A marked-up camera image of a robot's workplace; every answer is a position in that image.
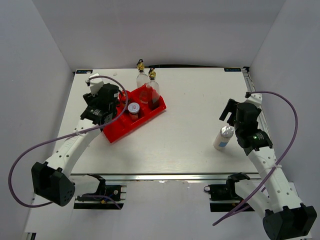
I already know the silver lid blue label jar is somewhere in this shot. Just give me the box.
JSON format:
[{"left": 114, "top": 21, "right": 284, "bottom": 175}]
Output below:
[{"left": 213, "top": 126, "right": 234, "bottom": 150}]

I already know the red lid dark sauce jar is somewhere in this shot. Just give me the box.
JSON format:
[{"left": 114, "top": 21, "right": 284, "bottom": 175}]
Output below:
[{"left": 118, "top": 90, "right": 127, "bottom": 106}]

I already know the white lid brown spice jar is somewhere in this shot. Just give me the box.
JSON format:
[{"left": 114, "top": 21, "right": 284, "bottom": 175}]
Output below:
[{"left": 127, "top": 102, "right": 140, "bottom": 122}]

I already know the clear liquid glass bottle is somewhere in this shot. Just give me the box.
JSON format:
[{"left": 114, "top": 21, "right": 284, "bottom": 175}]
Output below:
[{"left": 136, "top": 59, "right": 149, "bottom": 104}]

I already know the dark liquid glass bottle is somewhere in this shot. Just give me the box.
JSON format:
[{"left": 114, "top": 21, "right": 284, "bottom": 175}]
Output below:
[{"left": 147, "top": 67, "right": 160, "bottom": 110}]

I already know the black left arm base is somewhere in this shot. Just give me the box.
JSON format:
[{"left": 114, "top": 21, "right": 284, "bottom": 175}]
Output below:
[{"left": 76, "top": 185, "right": 127, "bottom": 203}]

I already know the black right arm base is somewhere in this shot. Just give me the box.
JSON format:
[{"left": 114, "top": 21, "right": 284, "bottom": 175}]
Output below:
[{"left": 203, "top": 184, "right": 244, "bottom": 202}]

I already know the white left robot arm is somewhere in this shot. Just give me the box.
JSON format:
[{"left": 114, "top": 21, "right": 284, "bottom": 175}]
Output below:
[{"left": 31, "top": 82, "right": 120, "bottom": 207}]

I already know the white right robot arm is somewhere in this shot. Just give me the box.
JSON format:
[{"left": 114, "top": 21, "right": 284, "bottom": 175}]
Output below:
[{"left": 219, "top": 99, "right": 317, "bottom": 240}]

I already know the red plastic organizer tray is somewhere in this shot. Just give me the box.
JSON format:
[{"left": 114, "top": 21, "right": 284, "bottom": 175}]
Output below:
[{"left": 103, "top": 88, "right": 167, "bottom": 143}]

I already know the blue table corner label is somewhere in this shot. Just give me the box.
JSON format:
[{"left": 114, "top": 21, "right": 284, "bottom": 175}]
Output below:
[{"left": 224, "top": 67, "right": 242, "bottom": 73}]

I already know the blue left table label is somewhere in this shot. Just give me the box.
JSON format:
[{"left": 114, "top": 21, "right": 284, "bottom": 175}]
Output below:
[{"left": 75, "top": 69, "right": 93, "bottom": 74}]

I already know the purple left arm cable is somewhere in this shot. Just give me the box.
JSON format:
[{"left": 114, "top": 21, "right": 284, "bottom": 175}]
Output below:
[{"left": 7, "top": 76, "right": 130, "bottom": 210}]

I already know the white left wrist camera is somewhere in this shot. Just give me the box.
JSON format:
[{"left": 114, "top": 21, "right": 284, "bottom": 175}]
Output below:
[{"left": 85, "top": 73, "right": 104, "bottom": 96}]

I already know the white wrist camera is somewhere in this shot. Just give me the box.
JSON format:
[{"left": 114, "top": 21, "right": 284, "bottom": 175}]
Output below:
[
  {"left": 85, "top": 73, "right": 104, "bottom": 96},
  {"left": 244, "top": 92, "right": 263, "bottom": 108}
]

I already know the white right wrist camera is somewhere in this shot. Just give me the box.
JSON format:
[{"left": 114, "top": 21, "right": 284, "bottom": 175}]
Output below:
[{"left": 244, "top": 92, "right": 263, "bottom": 108}]

